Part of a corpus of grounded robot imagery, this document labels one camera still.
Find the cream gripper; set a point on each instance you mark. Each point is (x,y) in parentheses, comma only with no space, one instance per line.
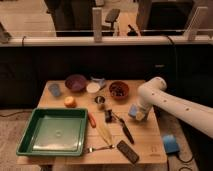
(140,116)

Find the blue sponge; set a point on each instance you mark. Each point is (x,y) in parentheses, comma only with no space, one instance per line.
(133,111)

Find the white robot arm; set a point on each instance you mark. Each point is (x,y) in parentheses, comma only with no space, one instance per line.
(152,93)

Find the green plastic tray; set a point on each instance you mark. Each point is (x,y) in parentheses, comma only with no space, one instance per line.
(54,132)

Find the small black clip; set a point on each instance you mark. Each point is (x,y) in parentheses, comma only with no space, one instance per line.
(108,116)

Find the brown bowl with contents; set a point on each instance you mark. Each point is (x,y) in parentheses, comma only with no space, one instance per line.
(119,90)

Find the black remote control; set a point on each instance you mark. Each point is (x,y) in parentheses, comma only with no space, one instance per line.
(128,152)

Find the wooden table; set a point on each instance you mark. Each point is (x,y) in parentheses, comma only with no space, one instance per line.
(148,143)

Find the yellow corn cob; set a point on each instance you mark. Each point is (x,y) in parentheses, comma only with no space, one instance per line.
(104,132)

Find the blue box on floor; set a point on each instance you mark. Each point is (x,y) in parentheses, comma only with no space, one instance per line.
(170,144)

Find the small metal cup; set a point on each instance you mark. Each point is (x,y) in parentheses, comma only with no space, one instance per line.
(100,101)

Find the orange carrot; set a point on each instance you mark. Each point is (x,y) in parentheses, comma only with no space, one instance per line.
(92,120)

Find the white round lid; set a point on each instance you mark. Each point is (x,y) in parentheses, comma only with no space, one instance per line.
(93,87)

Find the silver fork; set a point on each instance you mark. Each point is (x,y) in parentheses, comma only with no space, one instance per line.
(92,149)

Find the orange fruit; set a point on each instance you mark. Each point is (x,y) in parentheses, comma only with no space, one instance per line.
(70,102)

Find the purple bowl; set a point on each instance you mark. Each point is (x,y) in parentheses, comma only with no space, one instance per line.
(75,82)

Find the black office chair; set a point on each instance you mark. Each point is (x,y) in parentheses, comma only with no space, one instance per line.
(110,19)

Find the black handled knife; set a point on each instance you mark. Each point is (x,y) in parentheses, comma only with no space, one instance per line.
(124,128)

